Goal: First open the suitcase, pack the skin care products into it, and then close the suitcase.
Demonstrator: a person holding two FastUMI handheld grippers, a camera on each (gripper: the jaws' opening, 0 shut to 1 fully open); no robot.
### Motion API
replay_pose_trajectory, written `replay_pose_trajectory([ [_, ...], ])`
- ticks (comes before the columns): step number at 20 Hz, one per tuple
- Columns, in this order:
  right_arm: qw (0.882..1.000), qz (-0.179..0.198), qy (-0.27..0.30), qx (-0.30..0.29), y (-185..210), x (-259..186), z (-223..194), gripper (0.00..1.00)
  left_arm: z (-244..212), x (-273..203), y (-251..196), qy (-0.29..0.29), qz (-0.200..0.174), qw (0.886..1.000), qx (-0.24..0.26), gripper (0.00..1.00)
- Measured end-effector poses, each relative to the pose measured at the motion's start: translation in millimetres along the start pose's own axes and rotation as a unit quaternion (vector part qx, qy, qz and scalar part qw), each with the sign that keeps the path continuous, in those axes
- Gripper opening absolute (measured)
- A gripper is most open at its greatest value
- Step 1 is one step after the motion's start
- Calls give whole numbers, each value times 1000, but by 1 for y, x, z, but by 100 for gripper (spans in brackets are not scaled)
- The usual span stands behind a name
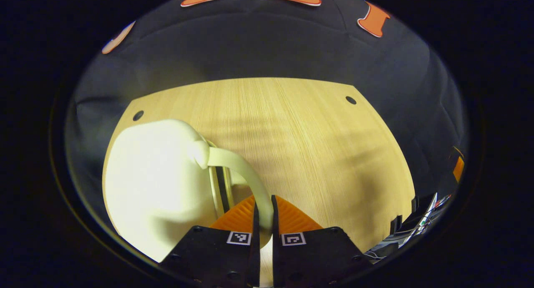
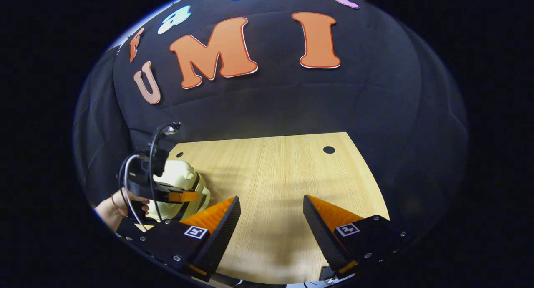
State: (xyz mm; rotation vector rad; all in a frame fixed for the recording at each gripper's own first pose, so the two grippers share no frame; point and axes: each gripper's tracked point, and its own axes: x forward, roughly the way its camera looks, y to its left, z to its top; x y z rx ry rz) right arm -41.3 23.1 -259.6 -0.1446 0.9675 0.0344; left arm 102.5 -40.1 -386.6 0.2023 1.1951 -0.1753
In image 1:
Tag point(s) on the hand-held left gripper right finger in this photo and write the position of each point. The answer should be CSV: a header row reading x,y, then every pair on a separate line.
x,y
275,258

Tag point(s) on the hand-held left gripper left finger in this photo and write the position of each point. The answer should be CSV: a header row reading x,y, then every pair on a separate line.
x,y
255,258

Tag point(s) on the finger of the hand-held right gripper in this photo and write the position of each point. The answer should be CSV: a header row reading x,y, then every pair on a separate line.
x,y
459,169

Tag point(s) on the pale yellow suitcase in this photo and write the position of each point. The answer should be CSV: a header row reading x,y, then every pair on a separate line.
x,y
158,183

